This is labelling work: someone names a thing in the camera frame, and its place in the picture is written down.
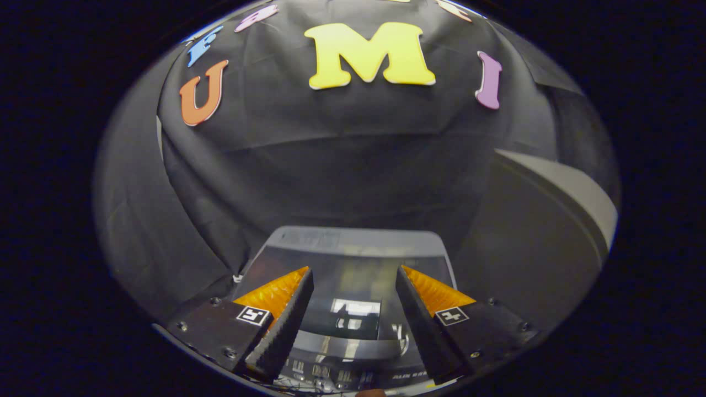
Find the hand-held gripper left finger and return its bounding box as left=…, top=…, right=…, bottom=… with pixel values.
left=165, top=266, right=315, bottom=383

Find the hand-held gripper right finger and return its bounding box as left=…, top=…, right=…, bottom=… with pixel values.
left=395, top=265, right=538, bottom=385

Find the dark washing machine lid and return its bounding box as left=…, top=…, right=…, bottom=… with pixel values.
left=243, top=245, right=456, bottom=344

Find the grey top-load washing machine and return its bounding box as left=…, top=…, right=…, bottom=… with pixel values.
left=232, top=225, right=458, bottom=395

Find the black backdrop cloth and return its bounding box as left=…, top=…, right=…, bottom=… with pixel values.
left=93, top=0, right=618, bottom=326

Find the beige cabinet with grey top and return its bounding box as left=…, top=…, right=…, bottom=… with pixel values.
left=455, top=148, right=619, bottom=331

